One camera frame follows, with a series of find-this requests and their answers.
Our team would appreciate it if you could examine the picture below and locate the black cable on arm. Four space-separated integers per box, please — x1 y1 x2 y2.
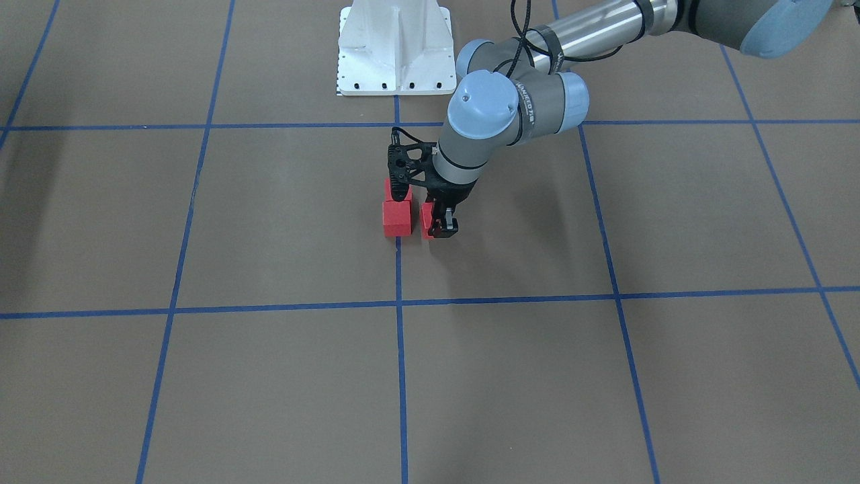
391 0 626 145

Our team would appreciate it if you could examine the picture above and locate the white pedestal column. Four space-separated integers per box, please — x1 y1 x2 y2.
336 1 457 96

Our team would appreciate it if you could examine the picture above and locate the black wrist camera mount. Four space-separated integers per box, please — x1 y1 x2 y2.
387 126 438 187

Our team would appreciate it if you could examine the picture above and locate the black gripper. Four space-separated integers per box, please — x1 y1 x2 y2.
424 173 477 238

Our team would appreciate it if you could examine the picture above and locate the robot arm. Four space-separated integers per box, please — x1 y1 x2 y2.
419 1 832 239

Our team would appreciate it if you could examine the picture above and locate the red block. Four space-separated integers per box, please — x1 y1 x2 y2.
383 200 413 238
384 178 413 203
419 201 445 239

